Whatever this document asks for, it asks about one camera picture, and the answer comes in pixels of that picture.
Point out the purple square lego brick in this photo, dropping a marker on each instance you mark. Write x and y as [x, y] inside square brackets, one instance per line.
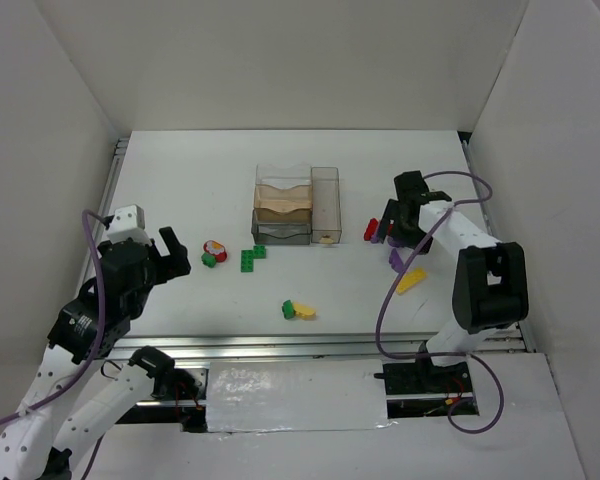
[395, 260]

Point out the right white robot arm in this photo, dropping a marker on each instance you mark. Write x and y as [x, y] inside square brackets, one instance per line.
[490, 291]

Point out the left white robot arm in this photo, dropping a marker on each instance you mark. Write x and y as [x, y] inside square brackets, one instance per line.
[48, 435]

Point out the yellow curved lego piece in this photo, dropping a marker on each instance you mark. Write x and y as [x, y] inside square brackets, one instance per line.
[303, 311]

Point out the clear plastic bin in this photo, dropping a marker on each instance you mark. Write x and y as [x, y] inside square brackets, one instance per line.
[283, 177]

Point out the small green lego brick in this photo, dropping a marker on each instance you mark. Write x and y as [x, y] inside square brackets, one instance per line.
[208, 260]

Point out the aluminium table frame rail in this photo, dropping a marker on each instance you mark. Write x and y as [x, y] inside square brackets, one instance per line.
[222, 313]

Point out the green flat lego plate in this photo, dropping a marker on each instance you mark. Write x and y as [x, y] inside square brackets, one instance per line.
[247, 261]

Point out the purple arch lego brick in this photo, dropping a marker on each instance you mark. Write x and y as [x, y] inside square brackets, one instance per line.
[376, 237]

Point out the green round lego piece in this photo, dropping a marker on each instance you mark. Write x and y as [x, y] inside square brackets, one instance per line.
[288, 310]

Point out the red arch lego brick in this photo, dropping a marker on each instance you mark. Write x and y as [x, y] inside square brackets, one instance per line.
[371, 229]

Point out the white tape covered panel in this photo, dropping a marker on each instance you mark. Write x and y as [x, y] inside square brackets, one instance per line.
[296, 396]

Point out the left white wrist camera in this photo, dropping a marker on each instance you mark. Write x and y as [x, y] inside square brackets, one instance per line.
[127, 223]

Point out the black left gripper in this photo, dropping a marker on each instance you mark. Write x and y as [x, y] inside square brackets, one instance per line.
[160, 261]

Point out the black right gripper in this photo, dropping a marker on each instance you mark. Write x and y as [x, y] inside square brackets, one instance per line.
[405, 226]

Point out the yellow flat lego plate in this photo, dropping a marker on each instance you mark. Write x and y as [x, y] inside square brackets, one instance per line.
[411, 279]

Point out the green square lego brick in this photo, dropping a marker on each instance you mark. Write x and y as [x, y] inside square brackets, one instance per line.
[259, 252]

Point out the dark grey plastic bin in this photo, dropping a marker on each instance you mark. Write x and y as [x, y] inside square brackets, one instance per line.
[270, 232]

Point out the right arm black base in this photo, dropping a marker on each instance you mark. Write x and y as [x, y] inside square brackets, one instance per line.
[421, 380]

